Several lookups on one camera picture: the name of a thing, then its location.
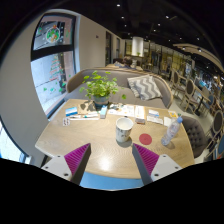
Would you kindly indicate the group of wooden dining chairs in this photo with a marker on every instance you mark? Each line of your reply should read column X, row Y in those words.
column 191, row 91

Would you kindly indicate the dark grey tufted chair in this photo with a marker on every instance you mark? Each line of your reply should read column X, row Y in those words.
column 195, row 135

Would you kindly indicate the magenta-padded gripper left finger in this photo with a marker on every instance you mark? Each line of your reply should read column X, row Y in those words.
column 77, row 158

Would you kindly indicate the clear blue-capped water bottle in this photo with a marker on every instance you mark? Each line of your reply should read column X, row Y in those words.
column 170, row 132

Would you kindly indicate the person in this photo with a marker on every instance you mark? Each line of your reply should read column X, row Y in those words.
column 127, row 61

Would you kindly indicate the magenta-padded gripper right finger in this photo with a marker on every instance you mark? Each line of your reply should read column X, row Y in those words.
column 146, row 158

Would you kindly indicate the yellow table card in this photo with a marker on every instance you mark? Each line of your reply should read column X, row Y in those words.
column 173, row 115

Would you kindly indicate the blue white card box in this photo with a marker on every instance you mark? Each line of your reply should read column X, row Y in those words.
column 71, row 111

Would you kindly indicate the grey white zigzag cushion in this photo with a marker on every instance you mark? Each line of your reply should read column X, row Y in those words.
column 145, row 87

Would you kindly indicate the flat round red coaster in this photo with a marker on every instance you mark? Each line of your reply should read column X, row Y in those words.
column 145, row 139

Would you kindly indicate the white printed ceramic mug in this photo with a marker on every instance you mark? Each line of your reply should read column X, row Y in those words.
column 124, row 131

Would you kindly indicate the group of ceiling spotlights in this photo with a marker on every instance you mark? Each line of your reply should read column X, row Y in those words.
column 158, row 20

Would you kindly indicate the green potted plant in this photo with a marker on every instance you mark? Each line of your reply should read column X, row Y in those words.
column 99, row 87

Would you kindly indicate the white printed wooden box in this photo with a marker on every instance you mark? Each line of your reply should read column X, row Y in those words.
column 126, row 110

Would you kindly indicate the brown printed card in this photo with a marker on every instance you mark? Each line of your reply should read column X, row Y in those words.
column 86, row 107

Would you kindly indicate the grey curved sofa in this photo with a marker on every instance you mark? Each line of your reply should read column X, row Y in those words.
column 121, row 78

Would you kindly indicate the white paper napkin pack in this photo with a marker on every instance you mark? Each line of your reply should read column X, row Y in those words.
column 154, row 117

